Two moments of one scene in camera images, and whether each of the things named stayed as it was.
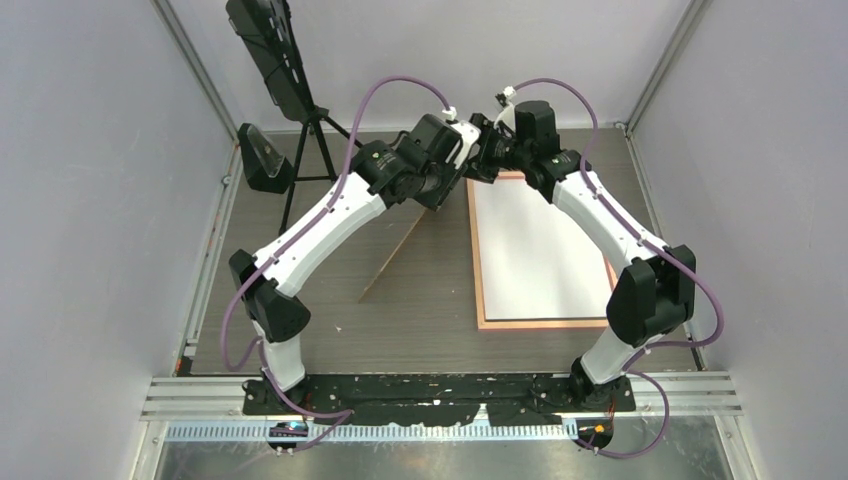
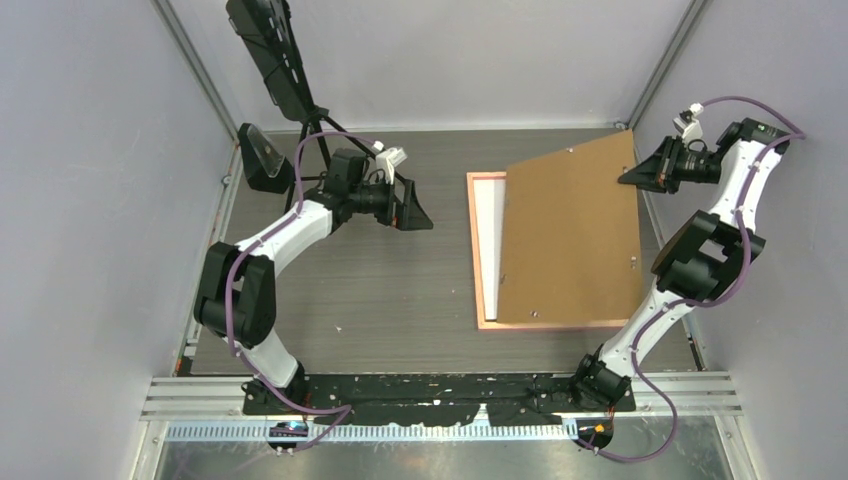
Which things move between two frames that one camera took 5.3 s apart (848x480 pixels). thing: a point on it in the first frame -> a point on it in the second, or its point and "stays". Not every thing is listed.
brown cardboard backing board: x=373 y=284 -> x=570 y=244
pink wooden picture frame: x=524 y=323 stays
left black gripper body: x=440 y=180 -> x=380 y=203
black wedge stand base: x=266 y=169 stays
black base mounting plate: x=408 y=399 stays
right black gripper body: x=496 y=151 -> x=680 y=166
